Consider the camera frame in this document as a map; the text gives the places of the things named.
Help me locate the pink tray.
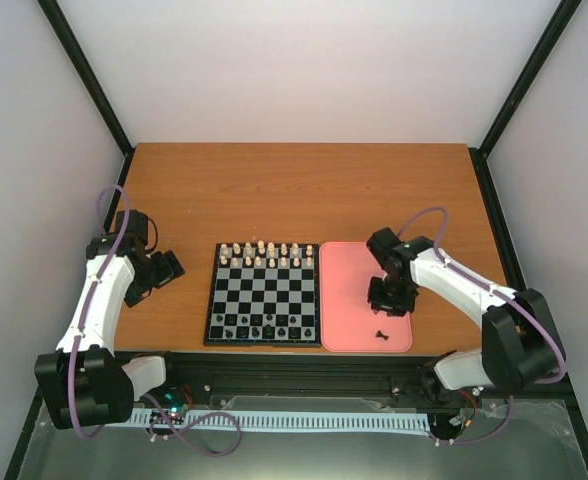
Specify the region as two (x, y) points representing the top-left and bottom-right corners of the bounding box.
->
(319, 242), (413, 354)

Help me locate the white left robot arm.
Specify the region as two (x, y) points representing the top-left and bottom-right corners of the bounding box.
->
(34, 210), (184, 430)

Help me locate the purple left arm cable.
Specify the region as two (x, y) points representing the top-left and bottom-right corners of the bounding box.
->
(71, 185), (131, 439)

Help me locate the black white chess board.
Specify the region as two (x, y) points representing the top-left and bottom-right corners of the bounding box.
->
(204, 242), (321, 346)

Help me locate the light blue cable duct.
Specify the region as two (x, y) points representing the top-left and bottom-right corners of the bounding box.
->
(116, 408), (430, 435)

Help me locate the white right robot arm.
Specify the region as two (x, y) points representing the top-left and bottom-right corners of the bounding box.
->
(366, 228), (566, 394)

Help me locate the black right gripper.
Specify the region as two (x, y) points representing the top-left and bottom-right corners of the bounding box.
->
(368, 275), (416, 317)

